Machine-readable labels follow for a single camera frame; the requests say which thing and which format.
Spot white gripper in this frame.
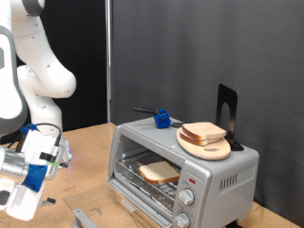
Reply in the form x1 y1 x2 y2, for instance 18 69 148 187
6 127 70 221

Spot metal spatula with blue block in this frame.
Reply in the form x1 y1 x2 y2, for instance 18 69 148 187
132 106 185 130

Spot wooden box under oven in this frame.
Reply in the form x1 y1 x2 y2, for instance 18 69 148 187
115 191 162 228

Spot silver oven knob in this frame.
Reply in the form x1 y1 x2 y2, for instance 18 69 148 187
172 212 191 228
178 188 196 206

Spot silver toaster oven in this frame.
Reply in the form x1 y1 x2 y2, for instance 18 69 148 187
107 114 260 228

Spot aluminium foil sheet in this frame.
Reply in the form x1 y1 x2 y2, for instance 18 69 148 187
115 167 174 212

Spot black curtain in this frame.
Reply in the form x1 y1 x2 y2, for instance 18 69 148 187
0 0 108 146

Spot vertical metal pole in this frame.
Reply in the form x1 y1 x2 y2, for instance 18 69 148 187
104 0 113 124

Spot wooden cutting board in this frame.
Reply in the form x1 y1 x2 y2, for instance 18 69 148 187
176 126 232 162

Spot small black object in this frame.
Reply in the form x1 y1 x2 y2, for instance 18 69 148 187
225 220 244 228

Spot black metal bookend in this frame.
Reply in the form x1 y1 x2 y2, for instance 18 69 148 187
216 83 245 152

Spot grey backdrop cloth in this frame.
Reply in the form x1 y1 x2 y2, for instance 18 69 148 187
110 0 304 227

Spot wrist camera on blue mount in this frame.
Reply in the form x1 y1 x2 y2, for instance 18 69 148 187
21 142 69 193

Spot wire oven rack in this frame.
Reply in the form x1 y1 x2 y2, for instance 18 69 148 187
115 151 182 207

